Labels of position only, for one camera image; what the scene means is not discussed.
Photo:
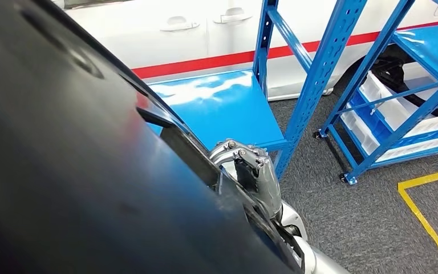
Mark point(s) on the blue metal shelf rack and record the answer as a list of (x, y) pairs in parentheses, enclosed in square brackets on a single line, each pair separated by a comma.
[(430, 49), (234, 113)]

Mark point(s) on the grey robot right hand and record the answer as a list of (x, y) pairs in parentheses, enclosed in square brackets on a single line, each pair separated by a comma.
[(264, 185)]

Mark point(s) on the white car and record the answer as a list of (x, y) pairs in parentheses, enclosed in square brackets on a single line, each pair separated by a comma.
[(147, 38)]

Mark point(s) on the stacked white plastic crates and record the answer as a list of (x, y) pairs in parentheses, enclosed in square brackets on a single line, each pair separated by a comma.
[(396, 109)]

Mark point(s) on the black plastic panel part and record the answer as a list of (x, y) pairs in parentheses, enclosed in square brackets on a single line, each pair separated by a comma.
[(71, 151)]

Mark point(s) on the stacked blue plastic crates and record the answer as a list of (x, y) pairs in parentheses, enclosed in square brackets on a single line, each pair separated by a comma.
[(370, 121)]

